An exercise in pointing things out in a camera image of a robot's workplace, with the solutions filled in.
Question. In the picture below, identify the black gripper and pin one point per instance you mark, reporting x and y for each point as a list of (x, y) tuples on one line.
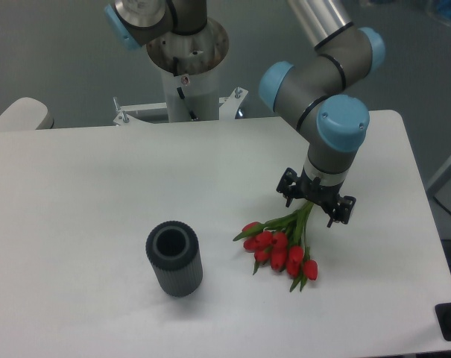
[(339, 208)]

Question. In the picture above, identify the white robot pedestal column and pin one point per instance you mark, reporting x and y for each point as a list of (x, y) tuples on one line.
[(189, 69)]

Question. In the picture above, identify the red tulip bouquet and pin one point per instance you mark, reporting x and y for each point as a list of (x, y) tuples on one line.
[(280, 243)]

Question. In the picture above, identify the dark grey ribbed vase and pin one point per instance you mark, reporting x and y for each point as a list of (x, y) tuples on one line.
[(173, 251)]

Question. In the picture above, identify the white pedestal base frame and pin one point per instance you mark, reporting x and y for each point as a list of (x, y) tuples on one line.
[(230, 107)]

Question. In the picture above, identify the beige chair armrest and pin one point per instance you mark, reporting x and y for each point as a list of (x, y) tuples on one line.
[(26, 114)]

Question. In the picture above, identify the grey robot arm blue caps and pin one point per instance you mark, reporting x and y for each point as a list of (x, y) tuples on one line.
[(310, 98)]

